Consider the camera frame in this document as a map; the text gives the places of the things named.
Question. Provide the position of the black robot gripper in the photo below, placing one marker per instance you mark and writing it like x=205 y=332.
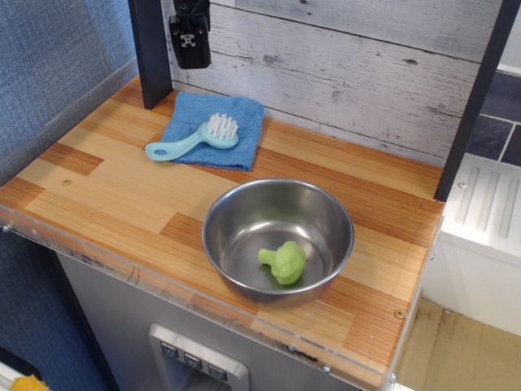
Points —
x=189 y=33

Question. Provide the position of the green toy broccoli spear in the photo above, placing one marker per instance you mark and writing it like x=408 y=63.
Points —
x=287 y=263

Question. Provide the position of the stainless steel pot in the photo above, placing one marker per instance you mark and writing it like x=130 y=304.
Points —
x=266 y=213

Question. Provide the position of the blue cloth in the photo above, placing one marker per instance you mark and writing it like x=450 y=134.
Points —
x=192 y=110

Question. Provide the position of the light blue scrub brush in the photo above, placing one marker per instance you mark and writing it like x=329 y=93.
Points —
x=220 y=131

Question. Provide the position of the clear acrylic edge guard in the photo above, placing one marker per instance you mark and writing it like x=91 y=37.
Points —
x=356 y=327

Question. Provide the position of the silver dispenser button panel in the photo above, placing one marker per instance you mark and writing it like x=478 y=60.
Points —
x=185 y=364

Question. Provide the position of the white ribbed cabinet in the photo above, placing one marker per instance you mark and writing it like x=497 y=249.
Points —
x=475 y=261

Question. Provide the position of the yellow object at corner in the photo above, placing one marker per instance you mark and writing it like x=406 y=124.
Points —
x=28 y=383

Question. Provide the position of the dark grey left post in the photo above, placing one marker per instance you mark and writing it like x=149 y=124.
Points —
x=151 y=50

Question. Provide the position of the dark grey post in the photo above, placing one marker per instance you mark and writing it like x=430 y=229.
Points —
x=492 y=55
x=151 y=50

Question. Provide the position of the dark grey right post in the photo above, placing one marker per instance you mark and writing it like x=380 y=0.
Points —
x=492 y=55

